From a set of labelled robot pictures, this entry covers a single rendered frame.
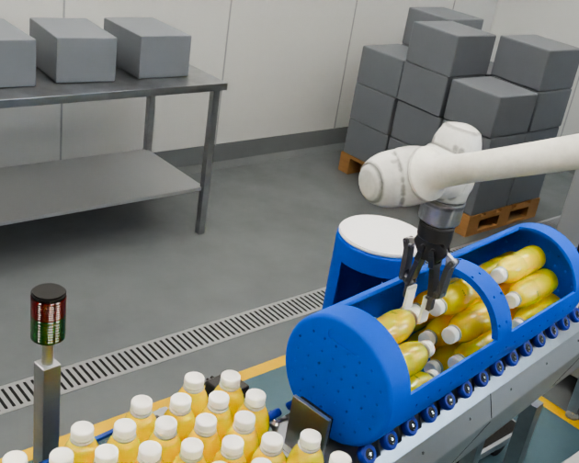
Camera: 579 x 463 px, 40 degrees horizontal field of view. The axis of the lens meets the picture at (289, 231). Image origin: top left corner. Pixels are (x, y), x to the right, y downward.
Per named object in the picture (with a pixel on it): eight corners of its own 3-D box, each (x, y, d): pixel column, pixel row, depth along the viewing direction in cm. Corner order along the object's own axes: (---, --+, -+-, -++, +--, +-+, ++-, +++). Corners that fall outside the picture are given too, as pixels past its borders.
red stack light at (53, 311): (73, 316, 147) (73, 298, 145) (41, 327, 142) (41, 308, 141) (54, 300, 151) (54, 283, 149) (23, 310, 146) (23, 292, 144)
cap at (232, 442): (230, 460, 137) (232, 452, 136) (216, 447, 139) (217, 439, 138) (247, 451, 139) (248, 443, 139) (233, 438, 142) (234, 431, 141)
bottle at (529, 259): (546, 271, 213) (512, 290, 200) (521, 266, 218) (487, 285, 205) (547, 246, 211) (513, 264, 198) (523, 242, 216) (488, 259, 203)
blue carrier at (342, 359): (565, 338, 220) (601, 250, 207) (372, 475, 159) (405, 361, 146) (479, 290, 236) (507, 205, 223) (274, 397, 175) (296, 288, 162)
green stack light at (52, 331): (72, 339, 149) (73, 317, 147) (41, 350, 145) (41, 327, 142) (53, 322, 153) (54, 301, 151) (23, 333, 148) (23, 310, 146)
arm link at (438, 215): (438, 184, 168) (432, 209, 171) (414, 192, 162) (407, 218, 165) (474, 200, 163) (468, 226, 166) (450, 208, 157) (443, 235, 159)
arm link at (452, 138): (441, 182, 169) (399, 190, 161) (459, 113, 163) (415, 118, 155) (481, 202, 162) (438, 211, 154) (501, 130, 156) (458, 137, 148)
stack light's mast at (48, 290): (71, 365, 152) (73, 293, 145) (40, 377, 147) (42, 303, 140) (53, 349, 155) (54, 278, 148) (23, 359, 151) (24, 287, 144)
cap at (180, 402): (194, 409, 148) (195, 401, 147) (176, 415, 145) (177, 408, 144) (183, 397, 150) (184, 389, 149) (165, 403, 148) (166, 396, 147)
